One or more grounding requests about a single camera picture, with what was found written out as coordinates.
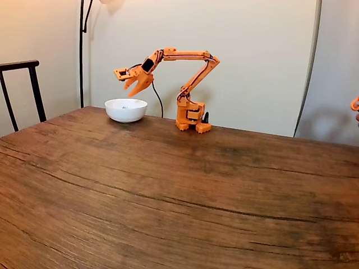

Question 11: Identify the white bowl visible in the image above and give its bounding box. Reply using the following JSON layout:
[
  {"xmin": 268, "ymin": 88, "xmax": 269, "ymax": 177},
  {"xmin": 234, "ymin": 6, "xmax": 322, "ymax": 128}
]
[{"xmin": 104, "ymin": 98, "xmax": 148, "ymax": 123}]

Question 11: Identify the black floor lamp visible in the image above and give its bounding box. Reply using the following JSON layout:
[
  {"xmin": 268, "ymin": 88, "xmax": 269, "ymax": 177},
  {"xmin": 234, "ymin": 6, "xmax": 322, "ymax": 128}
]
[{"xmin": 79, "ymin": 0, "xmax": 126, "ymax": 109}]

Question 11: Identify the black chair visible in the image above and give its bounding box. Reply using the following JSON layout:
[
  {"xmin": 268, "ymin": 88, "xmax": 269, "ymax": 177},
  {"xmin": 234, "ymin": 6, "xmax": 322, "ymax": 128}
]
[{"xmin": 0, "ymin": 59, "xmax": 47, "ymax": 132}]

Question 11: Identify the orange gripper camera mount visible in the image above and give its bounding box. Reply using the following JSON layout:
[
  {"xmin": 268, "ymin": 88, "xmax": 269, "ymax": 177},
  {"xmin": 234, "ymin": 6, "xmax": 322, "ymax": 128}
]
[{"xmin": 113, "ymin": 67, "xmax": 137, "ymax": 82}]

